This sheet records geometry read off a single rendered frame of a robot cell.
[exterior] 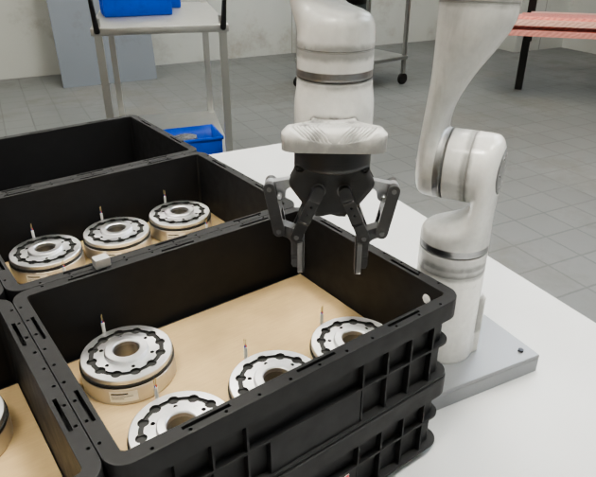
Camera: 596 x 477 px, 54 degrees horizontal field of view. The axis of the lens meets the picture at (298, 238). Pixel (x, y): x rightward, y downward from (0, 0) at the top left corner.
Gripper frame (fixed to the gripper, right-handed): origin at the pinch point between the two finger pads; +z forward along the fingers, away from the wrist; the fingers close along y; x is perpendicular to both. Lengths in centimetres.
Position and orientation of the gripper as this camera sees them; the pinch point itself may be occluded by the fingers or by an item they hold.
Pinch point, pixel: (329, 257)
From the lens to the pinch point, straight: 63.2
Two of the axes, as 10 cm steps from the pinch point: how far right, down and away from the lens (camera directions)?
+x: -0.4, 4.6, -8.9
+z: 0.0, 8.9, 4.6
